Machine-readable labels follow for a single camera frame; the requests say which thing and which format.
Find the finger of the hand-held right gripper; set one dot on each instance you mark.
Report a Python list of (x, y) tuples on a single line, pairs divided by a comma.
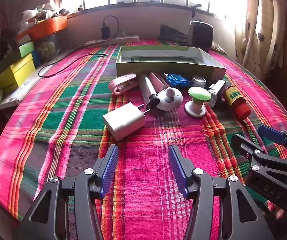
[(271, 132), (243, 146)]

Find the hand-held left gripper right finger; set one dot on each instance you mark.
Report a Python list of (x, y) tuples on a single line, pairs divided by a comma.
[(179, 170)]

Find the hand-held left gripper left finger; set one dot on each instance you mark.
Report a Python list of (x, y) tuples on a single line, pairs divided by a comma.
[(109, 170)]

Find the yellow bottle with red cap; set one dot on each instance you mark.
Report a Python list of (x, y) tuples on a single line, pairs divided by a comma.
[(236, 100)]

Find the white USB wall charger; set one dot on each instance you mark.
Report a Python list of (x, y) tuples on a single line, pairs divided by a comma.
[(123, 121)]

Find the black cylindrical bottle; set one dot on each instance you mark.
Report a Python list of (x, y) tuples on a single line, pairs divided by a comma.
[(217, 90)]

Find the green-topped white knob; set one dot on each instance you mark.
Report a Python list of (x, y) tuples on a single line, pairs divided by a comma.
[(198, 95)]

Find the white round face night light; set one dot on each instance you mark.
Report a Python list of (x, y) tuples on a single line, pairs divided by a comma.
[(168, 102)]

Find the small white jar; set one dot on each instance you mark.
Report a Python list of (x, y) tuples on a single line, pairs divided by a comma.
[(199, 81)]

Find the large pink plastic clip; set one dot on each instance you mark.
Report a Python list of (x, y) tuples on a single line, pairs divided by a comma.
[(119, 82)]

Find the white lighter with black end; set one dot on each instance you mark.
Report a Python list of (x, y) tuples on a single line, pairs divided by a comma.
[(147, 87)]

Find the blue transparent plastic case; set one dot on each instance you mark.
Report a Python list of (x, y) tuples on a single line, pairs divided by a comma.
[(178, 80)]

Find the small pink plastic clip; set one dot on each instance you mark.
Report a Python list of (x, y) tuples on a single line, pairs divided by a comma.
[(157, 80)]

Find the green cardboard box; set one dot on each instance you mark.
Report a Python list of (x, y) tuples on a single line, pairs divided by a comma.
[(158, 67)]

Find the person's right hand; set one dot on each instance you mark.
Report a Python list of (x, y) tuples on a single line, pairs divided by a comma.
[(279, 213)]

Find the pink green plaid blanket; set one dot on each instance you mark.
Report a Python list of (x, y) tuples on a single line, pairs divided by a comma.
[(83, 105)]

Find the cream heart-print curtain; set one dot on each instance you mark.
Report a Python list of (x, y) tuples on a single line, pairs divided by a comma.
[(256, 30)]

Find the grey portable speaker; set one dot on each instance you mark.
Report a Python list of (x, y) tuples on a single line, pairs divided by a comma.
[(201, 36)]

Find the white power strip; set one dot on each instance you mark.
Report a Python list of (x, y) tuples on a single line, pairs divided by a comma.
[(123, 38)]

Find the yellow cardboard box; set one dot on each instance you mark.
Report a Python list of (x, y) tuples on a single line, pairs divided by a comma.
[(21, 71)]

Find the small blue box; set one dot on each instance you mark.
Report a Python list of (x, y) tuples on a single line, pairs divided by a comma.
[(36, 56)]

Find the black power adapter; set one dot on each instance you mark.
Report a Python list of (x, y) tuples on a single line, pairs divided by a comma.
[(106, 32)]

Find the clear plastic storage box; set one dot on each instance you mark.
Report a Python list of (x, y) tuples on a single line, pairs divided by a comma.
[(47, 45)]

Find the black window hook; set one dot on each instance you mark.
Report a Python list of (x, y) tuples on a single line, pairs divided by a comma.
[(194, 8)]

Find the green cardboard box lid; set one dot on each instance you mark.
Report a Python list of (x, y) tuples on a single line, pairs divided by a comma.
[(26, 48)]

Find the orange plastic tray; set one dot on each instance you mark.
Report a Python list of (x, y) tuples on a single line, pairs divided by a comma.
[(48, 26)]

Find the clutter pile in tray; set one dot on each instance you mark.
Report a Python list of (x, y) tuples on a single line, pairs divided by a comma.
[(41, 11)]

